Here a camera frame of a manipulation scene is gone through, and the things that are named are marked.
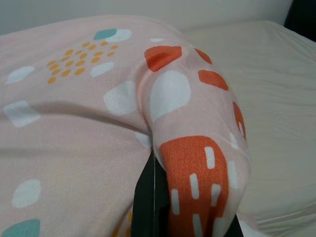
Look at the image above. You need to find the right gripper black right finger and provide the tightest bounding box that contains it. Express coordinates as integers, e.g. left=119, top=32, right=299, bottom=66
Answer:
left=228, top=213, right=245, bottom=237

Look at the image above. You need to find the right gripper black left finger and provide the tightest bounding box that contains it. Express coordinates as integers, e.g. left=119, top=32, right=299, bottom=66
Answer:
left=132, top=147, right=171, bottom=237

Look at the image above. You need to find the pink patterned pillow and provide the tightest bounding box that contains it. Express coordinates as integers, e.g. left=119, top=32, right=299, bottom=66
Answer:
left=0, top=14, right=250, bottom=237

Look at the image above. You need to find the bed with cream sheet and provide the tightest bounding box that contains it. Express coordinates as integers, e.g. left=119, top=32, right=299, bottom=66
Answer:
left=177, top=19, right=316, bottom=231

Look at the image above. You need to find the black door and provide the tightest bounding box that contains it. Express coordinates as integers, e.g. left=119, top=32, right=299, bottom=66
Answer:
left=283, top=0, right=316, bottom=41

